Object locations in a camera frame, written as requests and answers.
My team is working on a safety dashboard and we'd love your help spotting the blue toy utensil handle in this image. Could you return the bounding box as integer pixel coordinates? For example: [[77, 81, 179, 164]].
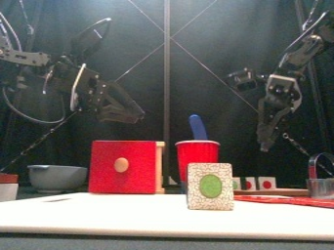
[[188, 113, 209, 142]]

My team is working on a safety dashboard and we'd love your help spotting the sushi roll piece red centre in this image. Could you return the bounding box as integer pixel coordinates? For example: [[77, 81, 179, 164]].
[[256, 176, 277, 190], [243, 176, 257, 191]]

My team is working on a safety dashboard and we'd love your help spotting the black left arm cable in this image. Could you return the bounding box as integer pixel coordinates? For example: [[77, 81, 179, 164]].
[[0, 85, 68, 126]]

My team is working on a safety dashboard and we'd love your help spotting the sushi roll piece green centre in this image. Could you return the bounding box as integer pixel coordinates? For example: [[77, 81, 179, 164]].
[[231, 177, 243, 191], [185, 162, 236, 212]]

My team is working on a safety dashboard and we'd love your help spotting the small metal measuring cup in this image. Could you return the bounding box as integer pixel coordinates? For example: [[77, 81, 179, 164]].
[[305, 151, 334, 200]]

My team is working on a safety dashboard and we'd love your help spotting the white cutting board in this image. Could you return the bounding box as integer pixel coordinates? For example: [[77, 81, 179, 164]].
[[0, 191, 334, 242]]

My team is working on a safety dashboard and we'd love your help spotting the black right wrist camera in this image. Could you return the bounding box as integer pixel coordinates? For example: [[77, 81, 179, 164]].
[[225, 67, 268, 94]]

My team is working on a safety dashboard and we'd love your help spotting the wooden box red drawer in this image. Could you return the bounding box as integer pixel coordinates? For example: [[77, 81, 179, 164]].
[[86, 140, 167, 195]]

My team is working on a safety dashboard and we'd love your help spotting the vertical metal frame pole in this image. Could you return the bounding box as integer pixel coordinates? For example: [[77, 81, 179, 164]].
[[161, 0, 172, 188]]

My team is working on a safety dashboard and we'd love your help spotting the red toy knife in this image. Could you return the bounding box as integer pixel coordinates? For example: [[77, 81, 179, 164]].
[[233, 194, 334, 210]]

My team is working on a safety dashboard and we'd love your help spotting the red plastic cup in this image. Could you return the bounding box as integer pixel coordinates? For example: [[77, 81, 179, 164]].
[[173, 140, 221, 191]]

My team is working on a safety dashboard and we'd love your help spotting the grey-blue bowl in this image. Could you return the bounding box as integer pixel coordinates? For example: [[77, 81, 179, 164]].
[[26, 164, 88, 193]]

